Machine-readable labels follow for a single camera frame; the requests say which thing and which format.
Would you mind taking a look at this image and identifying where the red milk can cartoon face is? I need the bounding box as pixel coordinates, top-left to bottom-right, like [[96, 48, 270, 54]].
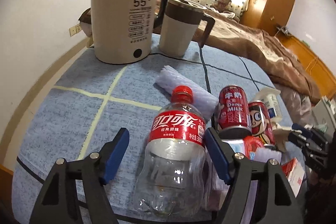
[[248, 100, 275, 145]]

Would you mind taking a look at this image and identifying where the red white milk carton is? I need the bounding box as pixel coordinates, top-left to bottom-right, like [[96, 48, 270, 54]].
[[281, 158, 305, 197]]

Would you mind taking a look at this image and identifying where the black kettle power cable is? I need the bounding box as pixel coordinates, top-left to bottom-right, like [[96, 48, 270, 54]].
[[150, 45, 276, 94]]

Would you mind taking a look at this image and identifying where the purple foam net sleeve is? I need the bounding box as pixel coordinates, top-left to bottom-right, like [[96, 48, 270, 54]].
[[155, 65, 219, 121]]

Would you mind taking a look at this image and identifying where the white yogurt bottle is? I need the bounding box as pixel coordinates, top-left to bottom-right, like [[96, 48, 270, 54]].
[[253, 87, 282, 123]]

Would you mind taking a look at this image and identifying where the wall power socket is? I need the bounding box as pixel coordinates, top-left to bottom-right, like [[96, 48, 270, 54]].
[[69, 24, 81, 36]]

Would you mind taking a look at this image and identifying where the brown teddy bear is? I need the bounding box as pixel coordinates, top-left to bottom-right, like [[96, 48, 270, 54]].
[[210, 0, 231, 13]]

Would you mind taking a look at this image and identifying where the cream brown lidded mug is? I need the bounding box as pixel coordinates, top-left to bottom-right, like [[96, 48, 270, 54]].
[[159, 0, 215, 57]]

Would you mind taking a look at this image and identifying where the Coca-Cola plastic bottle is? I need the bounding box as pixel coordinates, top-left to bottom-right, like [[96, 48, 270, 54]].
[[134, 89, 206, 217]]

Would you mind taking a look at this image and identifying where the red milk can plain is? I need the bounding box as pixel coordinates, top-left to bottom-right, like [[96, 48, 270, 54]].
[[214, 85, 252, 140]]

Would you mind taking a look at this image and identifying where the wooden bed headboard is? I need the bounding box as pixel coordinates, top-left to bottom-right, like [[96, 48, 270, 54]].
[[276, 31, 335, 99]]

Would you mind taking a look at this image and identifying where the cream electric kettle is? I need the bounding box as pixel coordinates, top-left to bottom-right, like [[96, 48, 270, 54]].
[[91, 0, 168, 64]]

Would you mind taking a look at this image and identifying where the brown bed blanket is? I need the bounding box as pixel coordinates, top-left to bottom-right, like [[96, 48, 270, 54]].
[[206, 10, 321, 104]]

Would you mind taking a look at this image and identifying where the clear cup with red lid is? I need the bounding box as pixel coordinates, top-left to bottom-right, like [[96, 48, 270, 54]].
[[223, 136, 264, 160]]

